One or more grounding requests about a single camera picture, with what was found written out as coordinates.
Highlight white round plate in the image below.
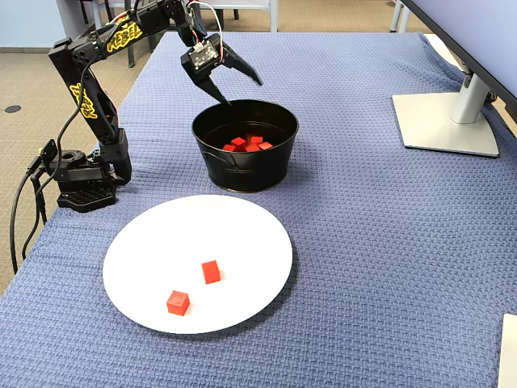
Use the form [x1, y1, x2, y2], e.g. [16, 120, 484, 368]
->
[102, 193, 294, 335]

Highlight white desk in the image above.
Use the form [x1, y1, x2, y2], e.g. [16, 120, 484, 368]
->
[200, 0, 280, 34]

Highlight pale grey desk legs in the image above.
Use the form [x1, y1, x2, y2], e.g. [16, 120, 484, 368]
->
[389, 0, 411, 35]

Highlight thin black camera cable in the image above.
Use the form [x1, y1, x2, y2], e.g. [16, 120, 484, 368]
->
[54, 50, 104, 171]

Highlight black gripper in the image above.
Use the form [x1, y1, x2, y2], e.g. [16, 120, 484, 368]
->
[179, 33, 264, 108]

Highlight silver desktop monitor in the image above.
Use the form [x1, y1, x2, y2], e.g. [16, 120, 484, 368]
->
[390, 0, 517, 158]

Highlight red white servo wire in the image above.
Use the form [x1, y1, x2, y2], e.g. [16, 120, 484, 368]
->
[186, 0, 225, 61]

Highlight white paper sheet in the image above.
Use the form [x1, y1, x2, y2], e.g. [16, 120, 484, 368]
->
[497, 313, 517, 388]

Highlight thick black cable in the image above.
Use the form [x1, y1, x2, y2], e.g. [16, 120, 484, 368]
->
[19, 177, 45, 262]
[8, 161, 44, 276]

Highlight blue woven tablecloth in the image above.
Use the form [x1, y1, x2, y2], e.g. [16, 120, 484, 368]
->
[0, 31, 517, 388]

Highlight black metal bucket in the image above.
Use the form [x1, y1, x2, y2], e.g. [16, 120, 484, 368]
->
[191, 99, 301, 194]

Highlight pale blue chair leg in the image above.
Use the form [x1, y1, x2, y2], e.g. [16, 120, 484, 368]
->
[91, 0, 107, 29]

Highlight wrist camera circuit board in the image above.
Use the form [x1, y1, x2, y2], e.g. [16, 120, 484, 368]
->
[188, 39, 223, 75]

